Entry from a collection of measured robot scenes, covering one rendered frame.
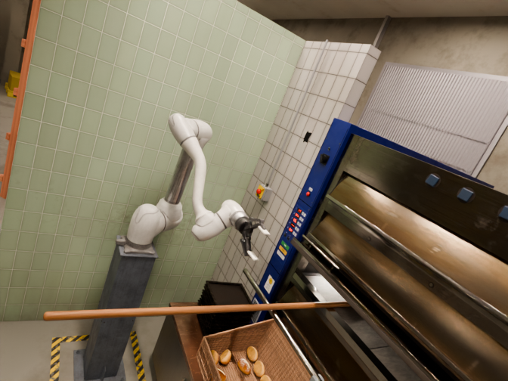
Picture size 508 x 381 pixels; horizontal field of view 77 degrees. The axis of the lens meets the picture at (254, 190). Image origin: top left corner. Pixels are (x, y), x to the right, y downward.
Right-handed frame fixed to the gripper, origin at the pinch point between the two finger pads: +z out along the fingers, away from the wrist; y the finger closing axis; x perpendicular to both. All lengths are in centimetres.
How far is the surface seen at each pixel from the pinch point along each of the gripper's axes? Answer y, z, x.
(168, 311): 29.0, 7.5, 36.2
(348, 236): -9, -3, -57
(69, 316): 29, 8, 70
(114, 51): -53, -117, 66
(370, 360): 32, 41, -55
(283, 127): -47, -101, -55
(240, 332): 73, -21, -29
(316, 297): 31, -2, -55
